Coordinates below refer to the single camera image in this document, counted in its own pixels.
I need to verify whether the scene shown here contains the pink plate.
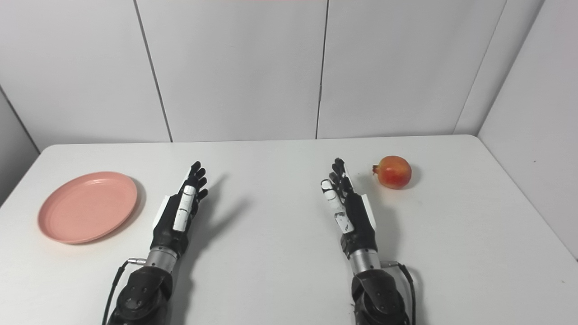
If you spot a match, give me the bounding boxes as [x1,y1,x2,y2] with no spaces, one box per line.
[37,171,138,245]

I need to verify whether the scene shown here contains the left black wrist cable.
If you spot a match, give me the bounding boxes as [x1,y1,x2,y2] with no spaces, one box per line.
[101,258,147,325]

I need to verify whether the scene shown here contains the red pomegranate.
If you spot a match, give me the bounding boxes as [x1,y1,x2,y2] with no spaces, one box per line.
[372,156,412,190]

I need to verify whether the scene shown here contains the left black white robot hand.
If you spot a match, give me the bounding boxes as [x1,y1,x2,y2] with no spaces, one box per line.
[151,161,209,255]

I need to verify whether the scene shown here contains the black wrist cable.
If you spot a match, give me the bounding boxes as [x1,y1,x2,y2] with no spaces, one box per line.
[380,260,417,325]
[101,258,147,325]

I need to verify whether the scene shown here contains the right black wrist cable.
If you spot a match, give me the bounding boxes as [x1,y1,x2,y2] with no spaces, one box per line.
[380,260,417,325]

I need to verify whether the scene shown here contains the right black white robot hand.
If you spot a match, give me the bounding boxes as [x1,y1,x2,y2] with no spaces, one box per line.
[321,158,378,258]

